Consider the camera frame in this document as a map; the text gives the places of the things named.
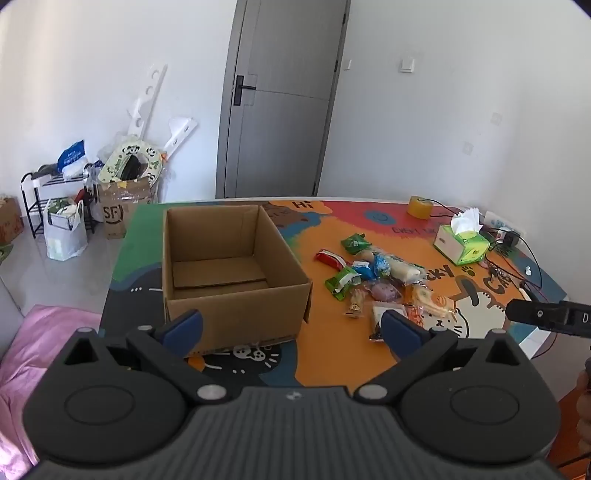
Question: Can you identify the green snack packet white label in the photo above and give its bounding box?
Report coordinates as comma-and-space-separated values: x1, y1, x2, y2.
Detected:
324, 267, 362, 302

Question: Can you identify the black door handle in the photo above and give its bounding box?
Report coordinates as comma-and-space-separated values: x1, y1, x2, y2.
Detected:
233, 75, 256, 106

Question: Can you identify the red snack packet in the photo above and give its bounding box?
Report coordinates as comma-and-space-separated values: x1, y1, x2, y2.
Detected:
315, 249, 348, 271

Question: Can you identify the yellow tape roll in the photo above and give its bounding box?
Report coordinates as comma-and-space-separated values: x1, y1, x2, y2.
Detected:
407, 196, 432, 219

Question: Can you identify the brown shipping cardboard box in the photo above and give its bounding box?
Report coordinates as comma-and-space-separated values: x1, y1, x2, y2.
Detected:
98, 178, 158, 240

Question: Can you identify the clear bread packet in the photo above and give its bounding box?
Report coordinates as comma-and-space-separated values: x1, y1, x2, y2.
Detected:
342, 286, 366, 320

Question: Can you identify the grey door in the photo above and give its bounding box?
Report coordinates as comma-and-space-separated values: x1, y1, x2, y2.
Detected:
216, 0, 352, 199

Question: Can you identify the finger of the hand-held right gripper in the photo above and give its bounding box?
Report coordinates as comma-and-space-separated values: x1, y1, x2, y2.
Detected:
505, 299, 570, 330

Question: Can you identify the pink blanket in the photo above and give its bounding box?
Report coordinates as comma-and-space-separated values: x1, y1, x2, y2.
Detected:
0, 305, 102, 467

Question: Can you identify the long white perforated board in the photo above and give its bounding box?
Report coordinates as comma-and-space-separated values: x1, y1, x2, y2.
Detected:
124, 65, 167, 139

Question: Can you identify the small printed cardboard box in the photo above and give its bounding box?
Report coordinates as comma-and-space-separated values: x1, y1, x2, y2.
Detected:
0, 198, 24, 245

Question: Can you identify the purple snack packet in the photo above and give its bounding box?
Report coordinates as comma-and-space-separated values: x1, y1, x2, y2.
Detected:
369, 281, 402, 302

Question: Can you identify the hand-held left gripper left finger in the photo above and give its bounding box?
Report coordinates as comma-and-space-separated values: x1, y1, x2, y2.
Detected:
59, 308, 229, 408

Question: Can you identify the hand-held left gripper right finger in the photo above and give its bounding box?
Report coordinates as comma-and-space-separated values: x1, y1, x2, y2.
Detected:
353, 309, 528, 406

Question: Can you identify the orange white snack packet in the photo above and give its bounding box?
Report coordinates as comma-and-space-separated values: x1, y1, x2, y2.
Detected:
406, 284, 457, 319

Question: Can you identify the black cable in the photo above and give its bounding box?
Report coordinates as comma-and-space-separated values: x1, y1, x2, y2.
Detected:
429, 199, 546, 289

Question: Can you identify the white power strip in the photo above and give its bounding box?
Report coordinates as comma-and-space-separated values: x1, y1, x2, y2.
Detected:
482, 211, 527, 236

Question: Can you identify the short white perforated board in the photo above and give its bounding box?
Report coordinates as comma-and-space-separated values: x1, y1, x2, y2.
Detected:
163, 117, 198, 161

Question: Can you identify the panda print potty seat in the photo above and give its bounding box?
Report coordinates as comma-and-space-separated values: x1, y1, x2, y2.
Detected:
99, 141, 163, 183

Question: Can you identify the black shoe rack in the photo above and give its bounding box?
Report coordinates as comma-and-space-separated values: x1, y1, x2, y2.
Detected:
21, 168, 100, 238

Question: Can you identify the green tissue box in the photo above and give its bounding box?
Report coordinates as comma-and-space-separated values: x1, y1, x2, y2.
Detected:
433, 208, 491, 266

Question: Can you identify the blue plastic bag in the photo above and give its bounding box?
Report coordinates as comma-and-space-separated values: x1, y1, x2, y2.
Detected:
58, 140, 88, 171

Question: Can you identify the white plastic shopping bag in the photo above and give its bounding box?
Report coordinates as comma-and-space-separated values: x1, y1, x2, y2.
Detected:
45, 198, 88, 261

